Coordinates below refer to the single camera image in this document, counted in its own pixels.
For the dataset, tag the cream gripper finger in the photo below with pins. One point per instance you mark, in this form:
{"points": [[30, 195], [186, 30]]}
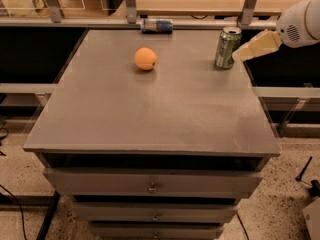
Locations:
{"points": [[255, 43]]}

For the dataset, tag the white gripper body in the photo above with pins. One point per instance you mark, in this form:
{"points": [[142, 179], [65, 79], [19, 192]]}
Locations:
{"points": [[292, 26]]}

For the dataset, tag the green soda can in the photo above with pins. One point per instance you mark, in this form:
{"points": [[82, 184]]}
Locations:
{"points": [[229, 41]]}

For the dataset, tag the blue silver energy drink can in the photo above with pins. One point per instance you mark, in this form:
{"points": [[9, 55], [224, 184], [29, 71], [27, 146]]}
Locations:
{"points": [[156, 26]]}

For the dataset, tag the orange fruit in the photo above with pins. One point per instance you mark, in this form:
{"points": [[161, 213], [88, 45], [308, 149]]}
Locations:
{"points": [[145, 58]]}

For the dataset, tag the grey drawer cabinet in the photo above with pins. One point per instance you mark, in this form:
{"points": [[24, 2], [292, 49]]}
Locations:
{"points": [[183, 115]]}

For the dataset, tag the grey box corner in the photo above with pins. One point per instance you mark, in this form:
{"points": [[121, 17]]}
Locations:
{"points": [[311, 215]]}

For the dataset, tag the top grey drawer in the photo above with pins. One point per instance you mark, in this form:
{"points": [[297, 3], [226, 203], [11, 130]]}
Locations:
{"points": [[154, 183]]}

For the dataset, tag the grey drawer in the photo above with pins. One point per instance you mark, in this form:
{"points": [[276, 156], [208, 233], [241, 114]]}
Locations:
{"points": [[154, 212], [156, 231], [154, 183]]}

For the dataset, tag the middle grey drawer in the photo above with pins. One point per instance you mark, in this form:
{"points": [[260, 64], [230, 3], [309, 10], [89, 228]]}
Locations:
{"points": [[154, 212]]}

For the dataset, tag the bottom grey drawer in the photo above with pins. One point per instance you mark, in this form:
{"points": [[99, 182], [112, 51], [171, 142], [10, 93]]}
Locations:
{"points": [[156, 231]]}

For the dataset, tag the metal railing frame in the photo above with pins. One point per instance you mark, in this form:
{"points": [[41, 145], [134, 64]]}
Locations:
{"points": [[116, 13]]}

